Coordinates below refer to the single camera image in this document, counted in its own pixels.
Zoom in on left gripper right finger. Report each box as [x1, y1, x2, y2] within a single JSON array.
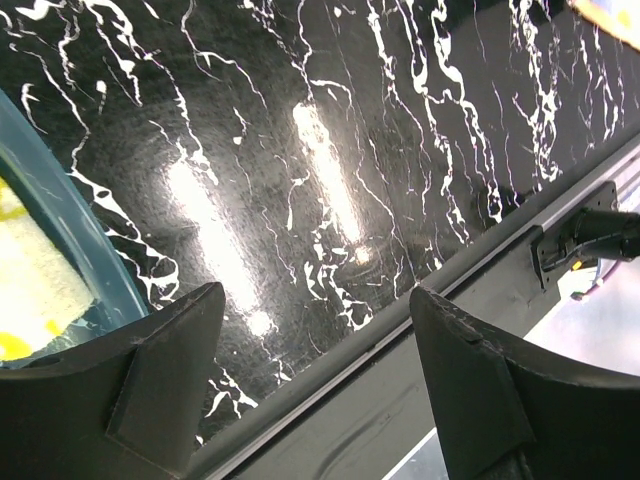
[[410, 288, 639, 479]]

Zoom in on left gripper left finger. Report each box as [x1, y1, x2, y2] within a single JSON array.
[[1, 283, 225, 479]]

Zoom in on yellow white patterned towel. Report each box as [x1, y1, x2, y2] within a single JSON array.
[[1, 181, 95, 362]]

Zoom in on blue transparent plastic bin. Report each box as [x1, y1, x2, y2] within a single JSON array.
[[1, 96, 148, 369]]

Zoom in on orange blue dotted towel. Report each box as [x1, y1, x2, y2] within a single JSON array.
[[568, 0, 640, 50]]

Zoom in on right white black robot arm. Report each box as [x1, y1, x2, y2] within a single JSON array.
[[539, 208, 639, 272]]

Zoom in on black marble pattern mat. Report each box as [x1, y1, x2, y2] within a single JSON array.
[[1, 1, 639, 445]]

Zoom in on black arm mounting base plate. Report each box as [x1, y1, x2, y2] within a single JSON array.
[[189, 140, 639, 479]]

